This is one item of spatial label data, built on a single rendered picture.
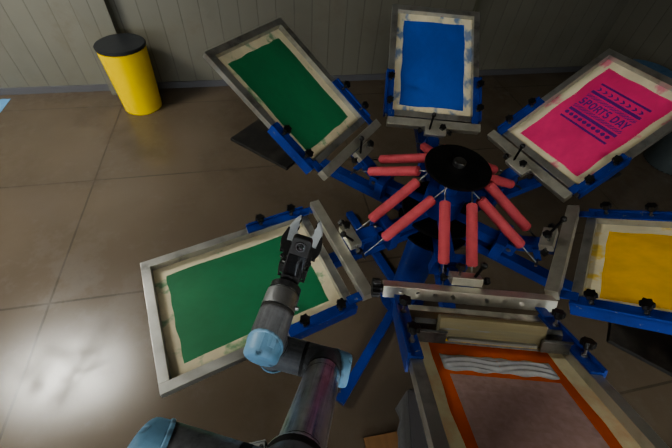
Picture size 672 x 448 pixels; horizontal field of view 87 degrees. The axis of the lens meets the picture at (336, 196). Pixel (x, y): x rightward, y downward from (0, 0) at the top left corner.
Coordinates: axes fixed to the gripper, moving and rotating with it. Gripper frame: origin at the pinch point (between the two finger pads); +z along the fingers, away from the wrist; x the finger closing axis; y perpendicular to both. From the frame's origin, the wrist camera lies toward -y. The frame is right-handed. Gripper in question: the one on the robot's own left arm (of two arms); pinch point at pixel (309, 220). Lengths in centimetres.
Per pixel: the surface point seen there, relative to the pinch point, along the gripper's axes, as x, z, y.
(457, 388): 54, -19, 30
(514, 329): 74, 5, 29
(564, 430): 79, -24, 21
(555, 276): 101, 40, 38
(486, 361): 66, -7, 34
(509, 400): 68, -19, 27
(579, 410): 87, -17, 23
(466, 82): 62, 170, 32
